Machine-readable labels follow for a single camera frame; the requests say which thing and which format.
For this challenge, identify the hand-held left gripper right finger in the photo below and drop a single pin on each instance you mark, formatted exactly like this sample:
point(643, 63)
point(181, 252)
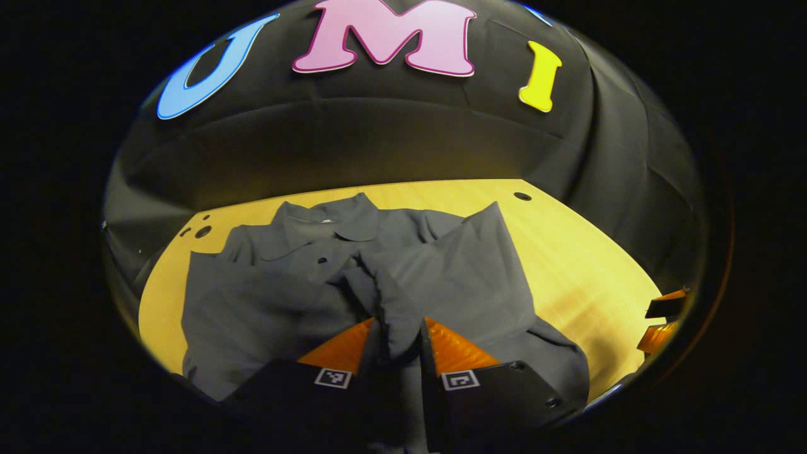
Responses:
point(492, 403)

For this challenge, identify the black backdrop cloth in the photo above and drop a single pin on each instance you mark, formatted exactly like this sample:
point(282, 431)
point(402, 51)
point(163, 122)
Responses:
point(378, 126)

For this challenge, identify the grey polo shirt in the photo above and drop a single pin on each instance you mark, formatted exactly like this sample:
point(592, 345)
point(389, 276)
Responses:
point(284, 296)

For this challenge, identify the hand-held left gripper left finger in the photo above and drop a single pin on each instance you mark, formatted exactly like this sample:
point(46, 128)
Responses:
point(296, 397)

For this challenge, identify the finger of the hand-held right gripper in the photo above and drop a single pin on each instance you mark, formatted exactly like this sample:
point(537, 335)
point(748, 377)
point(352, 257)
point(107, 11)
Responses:
point(657, 337)
point(663, 306)

